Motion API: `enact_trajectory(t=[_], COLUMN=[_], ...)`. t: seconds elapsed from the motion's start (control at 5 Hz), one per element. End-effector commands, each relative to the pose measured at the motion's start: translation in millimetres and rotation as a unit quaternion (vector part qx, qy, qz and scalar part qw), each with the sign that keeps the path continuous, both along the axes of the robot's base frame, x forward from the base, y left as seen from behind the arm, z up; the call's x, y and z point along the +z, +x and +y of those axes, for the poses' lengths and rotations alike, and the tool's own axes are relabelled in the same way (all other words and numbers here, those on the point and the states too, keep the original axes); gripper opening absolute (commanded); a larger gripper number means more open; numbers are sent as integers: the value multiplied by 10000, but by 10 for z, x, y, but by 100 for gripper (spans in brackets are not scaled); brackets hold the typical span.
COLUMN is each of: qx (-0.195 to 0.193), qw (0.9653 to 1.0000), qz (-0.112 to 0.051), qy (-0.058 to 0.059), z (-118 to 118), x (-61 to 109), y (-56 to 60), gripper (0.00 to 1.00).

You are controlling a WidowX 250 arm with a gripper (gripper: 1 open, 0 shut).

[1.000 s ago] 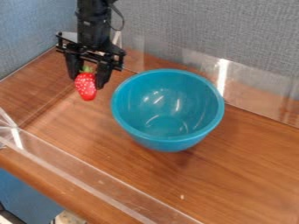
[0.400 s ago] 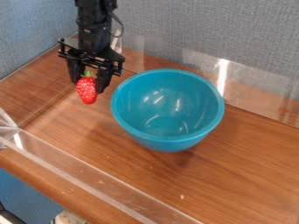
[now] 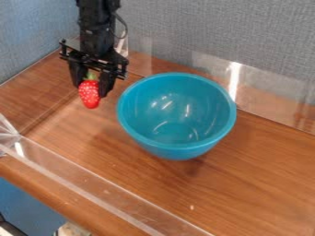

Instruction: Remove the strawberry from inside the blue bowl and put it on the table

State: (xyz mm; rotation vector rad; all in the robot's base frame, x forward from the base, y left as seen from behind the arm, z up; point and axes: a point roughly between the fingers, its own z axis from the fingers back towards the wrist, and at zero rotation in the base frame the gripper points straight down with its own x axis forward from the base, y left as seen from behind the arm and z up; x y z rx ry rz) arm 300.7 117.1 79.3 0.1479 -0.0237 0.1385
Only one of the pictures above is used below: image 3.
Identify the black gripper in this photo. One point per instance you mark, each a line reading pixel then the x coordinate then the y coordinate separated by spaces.
pixel 112 65

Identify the red toy strawberry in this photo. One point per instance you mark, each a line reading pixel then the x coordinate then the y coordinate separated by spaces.
pixel 88 91

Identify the blue plastic bowl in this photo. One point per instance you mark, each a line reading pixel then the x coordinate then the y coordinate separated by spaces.
pixel 177 114

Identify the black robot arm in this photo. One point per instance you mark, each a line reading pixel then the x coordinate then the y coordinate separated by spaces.
pixel 92 51

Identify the clear acrylic front barrier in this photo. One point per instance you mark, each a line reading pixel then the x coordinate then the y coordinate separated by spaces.
pixel 100 205

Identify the clear acrylic barrier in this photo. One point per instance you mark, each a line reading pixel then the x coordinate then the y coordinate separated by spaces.
pixel 100 205
pixel 282 99

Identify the clear acrylic back barrier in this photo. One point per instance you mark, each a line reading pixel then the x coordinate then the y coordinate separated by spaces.
pixel 282 99

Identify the clear acrylic corner bracket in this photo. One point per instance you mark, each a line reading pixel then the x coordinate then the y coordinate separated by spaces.
pixel 122 44

